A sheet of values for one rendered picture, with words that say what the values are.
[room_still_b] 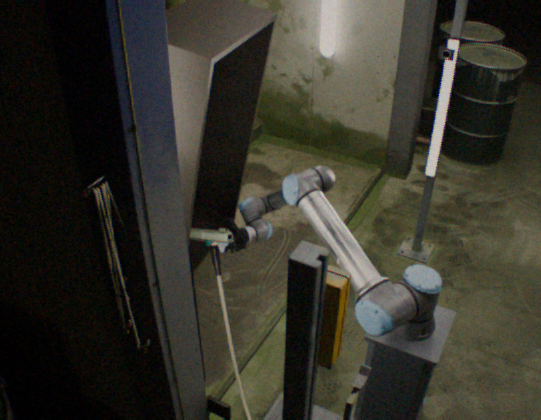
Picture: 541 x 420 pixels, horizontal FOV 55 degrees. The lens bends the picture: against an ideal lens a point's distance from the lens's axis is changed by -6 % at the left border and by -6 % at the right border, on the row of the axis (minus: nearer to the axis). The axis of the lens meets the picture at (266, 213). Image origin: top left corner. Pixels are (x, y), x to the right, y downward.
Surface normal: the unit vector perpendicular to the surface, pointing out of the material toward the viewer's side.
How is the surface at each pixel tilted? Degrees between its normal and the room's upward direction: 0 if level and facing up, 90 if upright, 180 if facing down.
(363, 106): 90
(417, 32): 90
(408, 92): 90
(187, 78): 90
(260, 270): 0
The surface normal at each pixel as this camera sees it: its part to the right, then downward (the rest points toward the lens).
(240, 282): 0.00, -0.81
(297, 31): -0.48, 0.51
